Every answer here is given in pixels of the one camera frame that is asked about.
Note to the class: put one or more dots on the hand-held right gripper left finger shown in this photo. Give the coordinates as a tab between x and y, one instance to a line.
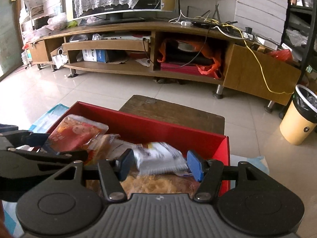
126	163

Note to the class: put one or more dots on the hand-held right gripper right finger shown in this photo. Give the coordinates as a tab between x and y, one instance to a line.
195	164

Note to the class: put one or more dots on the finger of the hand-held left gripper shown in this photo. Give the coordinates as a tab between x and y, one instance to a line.
62	156
40	141

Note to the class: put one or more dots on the red snack packet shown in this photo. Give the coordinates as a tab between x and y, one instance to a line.
74	133

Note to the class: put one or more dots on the sliced bread packet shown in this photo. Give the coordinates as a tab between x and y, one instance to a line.
105	146

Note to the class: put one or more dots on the white long snack packet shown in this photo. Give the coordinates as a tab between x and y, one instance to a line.
158	161

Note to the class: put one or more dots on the yellow waffle packet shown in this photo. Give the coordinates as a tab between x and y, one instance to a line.
153	186

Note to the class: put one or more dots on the red cardboard box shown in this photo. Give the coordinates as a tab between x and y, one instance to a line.
173	131

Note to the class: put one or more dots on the blue white checkered tablecloth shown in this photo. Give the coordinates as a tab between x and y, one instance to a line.
53	114

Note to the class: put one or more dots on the dark wooden stool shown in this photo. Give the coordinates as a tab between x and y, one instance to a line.
173	114

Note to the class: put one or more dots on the white plastic bag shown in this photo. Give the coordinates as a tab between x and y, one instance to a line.
59	60

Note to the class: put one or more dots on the white storage rack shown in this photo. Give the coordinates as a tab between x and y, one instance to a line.
26	57

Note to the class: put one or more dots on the orange plastic bag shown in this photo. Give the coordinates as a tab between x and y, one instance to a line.
210	69

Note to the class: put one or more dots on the flat red box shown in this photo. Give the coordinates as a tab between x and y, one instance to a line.
178	68

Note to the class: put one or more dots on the blue white carton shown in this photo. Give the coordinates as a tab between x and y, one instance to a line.
96	55

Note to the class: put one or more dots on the cream trash bin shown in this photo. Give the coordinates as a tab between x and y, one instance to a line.
294	126

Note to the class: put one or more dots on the wooden television stand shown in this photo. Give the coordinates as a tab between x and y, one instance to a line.
257	67

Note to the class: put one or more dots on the silver set-top box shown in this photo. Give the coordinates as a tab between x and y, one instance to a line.
123	39

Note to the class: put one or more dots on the red plastic bag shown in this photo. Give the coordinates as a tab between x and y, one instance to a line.
281	54

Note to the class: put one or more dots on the white power strip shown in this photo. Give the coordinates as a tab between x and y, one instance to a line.
187	23

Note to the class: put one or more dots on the black router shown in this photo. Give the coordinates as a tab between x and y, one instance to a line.
205	22

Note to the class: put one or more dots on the black shelf rack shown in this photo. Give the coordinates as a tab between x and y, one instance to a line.
305	42

